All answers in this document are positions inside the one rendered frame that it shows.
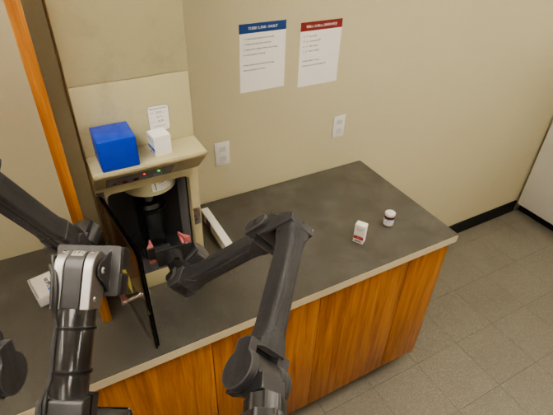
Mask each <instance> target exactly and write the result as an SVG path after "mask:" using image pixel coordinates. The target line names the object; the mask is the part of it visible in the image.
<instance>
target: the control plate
mask: <svg viewBox="0 0 553 415"><path fill-rule="evenodd" d="M173 167H174V165H172V166H166V167H163V168H159V169H155V170H149V171H145V172H142V173H138V174H134V175H128V176H124V177H120V178H117V179H113V180H106V188H110V187H114V186H117V185H121V184H123V182H124V181H127V182H128V183H131V182H134V181H133V179H136V178H139V180H144V179H145V178H144V177H145V176H147V177H146V178H151V177H155V176H158V175H161V172H163V175H164V174H168V173H170V172H171V171H172V169H173ZM158 170H160V171H158ZM145 173H146V174H145ZM143 174H145V175H143ZM153 175H155V176H153ZM113 184H116V185H113ZM126 184H127V183H126Z"/></svg>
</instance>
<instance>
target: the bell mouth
mask: <svg viewBox="0 0 553 415"><path fill-rule="evenodd" d="M174 183H175V179H172V180H166V181H163V182H160V183H156V184H150V185H147V186H143V187H140V188H136V189H130V190H127V191H124V192H125V193H127V194H130V195H132V196H135V197H143V198H145V197H153V196H156V195H160V194H163V193H165V192H167V191H168V190H170V189H171V188H172V187H173V186H174Z"/></svg>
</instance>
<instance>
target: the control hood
mask: <svg viewBox="0 0 553 415"><path fill-rule="evenodd" d="M171 146H172V153H170V154H166V155H163V156H158V157H155V156H154V155H153V153H152V152H151V151H150V150H149V145H145V146H141V147H137V149H138V155H139V160H140V165H138V166H131V167H128V168H123V169H120V170H113V171H110V172H105V173H103V171H102V169H101V168H100V164H99V162H98V161H97V158H96V156H91V157H87V158H86V164H87V167H88V170H89V173H90V177H91V183H92V186H93V189H94V190H95V191H98V190H102V189H106V180H113V179H117V178H120V177H124V176H128V175H134V174H138V173H142V172H145V171H149V170H155V169H159V168H163V167H166V166H172V165H174V167H173V169H172V171H171V172H170V173H173V172H176V171H180V170H186V169H189V168H193V167H197V166H199V165H200V164H201V162H202V161H203V159H204V158H205V156H206V155H207V150H206V149H205V148H204V146H203V145H202V144H201V143H200V142H199V141H198V140H197V139H196V138H195V136H193V135H192V136H188V137H184V138H176V139H173V140H171Z"/></svg>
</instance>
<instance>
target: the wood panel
mask: <svg viewBox="0 0 553 415"><path fill-rule="evenodd" d="M3 1H4V4H5V8H6V10H7V14H8V17H9V21H10V23H11V26H12V31H13V34H14V36H15V39H16V44H17V47H18V49H19V52H20V56H21V60H22V62H23V65H24V69H25V71H26V76H27V79H28V82H29V84H30V89H31V92H32V95H33V97H34V100H35V105H36V108H37V110H38V113H39V118H40V121H41V123H42V127H43V130H44V134H45V137H46V140H47V143H48V145H49V150H50V153H51V156H52V158H53V163H54V166H55V169H56V171H57V174H58V179H59V182H60V184H61V188H62V191H63V195H64V198H65V201H66V204H67V208H68V211H69V214H70V217H71V219H72V224H77V221H84V219H83V216H82V214H81V209H80V205H79V202H78V199H77V194H76V191H75V189H74V185H73V182H72V177H71V174H70V171H69V168H68V165H67V160H66V157H65V154H64V151H63V146H62V143H61V140H60V137H59V134H58V129H57V126H56V123H55V120H54V116H53V111H52V109H51V105H50V103H49V98H48V95H47V91H46V89H45V85H44V80H43V78H42V74H41V71H40V66H39V64H38V60H37V58H36V54H35V49H34V46H33V43H32V40H31V37H30V32H29V29H28V26H27V23H26V18H25V15H24V12H23V9H22V6H21V1H20V0H3ZM99 310H100V314H101V317H102V320H103V323H107V322H109V321H111V320H113V319H112V316H111V313H110V310H109V305H108V302H107V299H106V296H103V298H102V303H101V307H100V308H99Z"/></svg>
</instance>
